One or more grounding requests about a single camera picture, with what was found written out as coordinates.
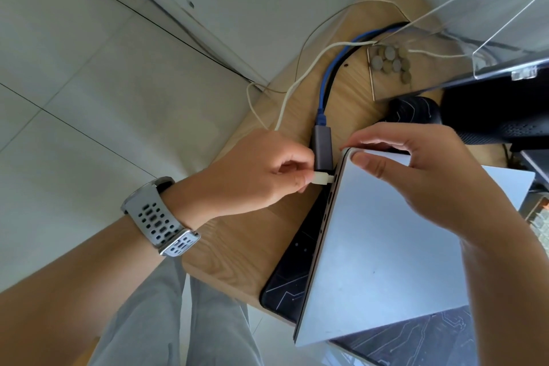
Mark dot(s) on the person's right hand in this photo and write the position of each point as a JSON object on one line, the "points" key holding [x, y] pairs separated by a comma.
{"points": [[433, 177]]}

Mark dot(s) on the person's right forearm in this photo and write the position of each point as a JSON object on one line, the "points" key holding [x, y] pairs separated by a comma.
{"points": [[510, 293]]}

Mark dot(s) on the silver laptop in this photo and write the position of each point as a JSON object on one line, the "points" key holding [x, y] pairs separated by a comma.
{"points": [[377, 258]]}

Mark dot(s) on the black monitor base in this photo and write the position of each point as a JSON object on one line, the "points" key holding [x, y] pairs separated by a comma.
{"points": [[497, 108]]}

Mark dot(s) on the person's left hand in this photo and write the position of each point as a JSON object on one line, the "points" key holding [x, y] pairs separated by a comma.
{"points": [[246, 175]]}

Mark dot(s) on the person's grey trousers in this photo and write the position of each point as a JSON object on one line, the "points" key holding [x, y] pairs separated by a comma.
{"points": [[158, 327]]}

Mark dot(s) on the person's right thumb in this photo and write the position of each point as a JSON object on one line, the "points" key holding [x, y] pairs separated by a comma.
{"points": [[373, 164]]}

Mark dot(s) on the clear acrylic riser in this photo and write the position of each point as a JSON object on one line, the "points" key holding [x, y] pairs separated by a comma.
{"points": [[480, 5]]}

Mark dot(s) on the person's left forearm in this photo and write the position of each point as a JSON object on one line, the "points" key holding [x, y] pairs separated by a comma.
{"points": [[73, 288]]}

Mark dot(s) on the keyboard with light keys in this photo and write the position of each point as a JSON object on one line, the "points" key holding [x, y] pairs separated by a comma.
{"points": [[539, 217]]}

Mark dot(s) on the grey perforated wristwatch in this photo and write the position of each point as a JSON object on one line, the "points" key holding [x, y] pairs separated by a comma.
{"points": [[161, 220]]}

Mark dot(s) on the pile of coins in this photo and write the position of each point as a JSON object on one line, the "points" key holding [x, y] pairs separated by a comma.
{"points": [[391, 62]]}

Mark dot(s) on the black circuit-pattern desk mat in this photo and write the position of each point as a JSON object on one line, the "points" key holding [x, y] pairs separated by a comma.
{"points": [[291, 275]]}

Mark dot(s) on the grey network adapter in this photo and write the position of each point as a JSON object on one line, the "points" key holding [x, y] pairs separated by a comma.
{"points": [[322, 145]]}

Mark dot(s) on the person's left thumb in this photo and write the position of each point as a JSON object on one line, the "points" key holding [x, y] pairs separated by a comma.
{"points": [[300, 184]]}

